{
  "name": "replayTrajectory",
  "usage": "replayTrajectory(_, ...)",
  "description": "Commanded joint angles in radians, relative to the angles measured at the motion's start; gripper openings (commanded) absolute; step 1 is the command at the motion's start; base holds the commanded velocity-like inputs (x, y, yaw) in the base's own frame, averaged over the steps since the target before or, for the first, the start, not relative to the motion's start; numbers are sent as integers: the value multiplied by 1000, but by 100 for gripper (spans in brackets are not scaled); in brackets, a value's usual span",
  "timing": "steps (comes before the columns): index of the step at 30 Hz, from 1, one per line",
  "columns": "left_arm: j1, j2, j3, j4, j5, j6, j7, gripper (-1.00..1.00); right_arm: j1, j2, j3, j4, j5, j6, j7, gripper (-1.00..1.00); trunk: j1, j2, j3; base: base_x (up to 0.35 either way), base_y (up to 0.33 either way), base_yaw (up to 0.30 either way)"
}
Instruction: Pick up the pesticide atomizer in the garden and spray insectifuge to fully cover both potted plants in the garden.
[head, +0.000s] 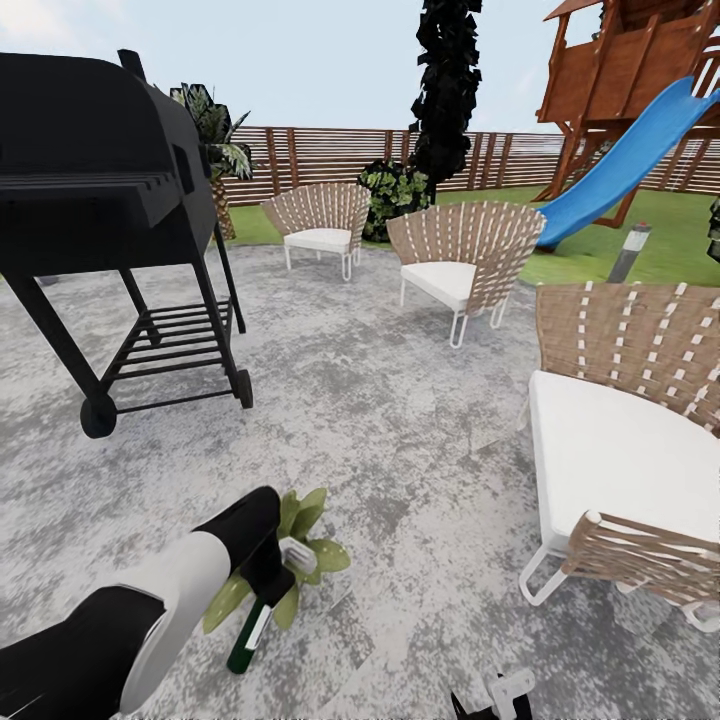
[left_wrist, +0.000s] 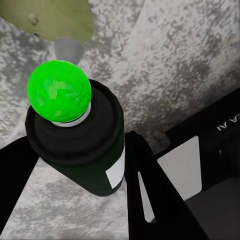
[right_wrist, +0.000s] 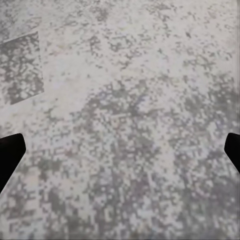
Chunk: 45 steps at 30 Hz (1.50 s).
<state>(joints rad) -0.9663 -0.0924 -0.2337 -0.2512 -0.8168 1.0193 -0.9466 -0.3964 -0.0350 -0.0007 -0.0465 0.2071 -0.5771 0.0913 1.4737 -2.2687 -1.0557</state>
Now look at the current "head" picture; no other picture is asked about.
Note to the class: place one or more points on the charcoal grill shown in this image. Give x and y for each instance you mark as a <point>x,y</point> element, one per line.
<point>100,171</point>

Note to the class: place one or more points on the insectifuge atomizer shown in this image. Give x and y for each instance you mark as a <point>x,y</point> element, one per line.
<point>250,636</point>

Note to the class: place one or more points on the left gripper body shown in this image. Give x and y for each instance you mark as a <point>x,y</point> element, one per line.
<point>269,576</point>

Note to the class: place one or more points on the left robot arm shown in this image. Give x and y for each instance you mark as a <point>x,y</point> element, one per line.
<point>115,647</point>

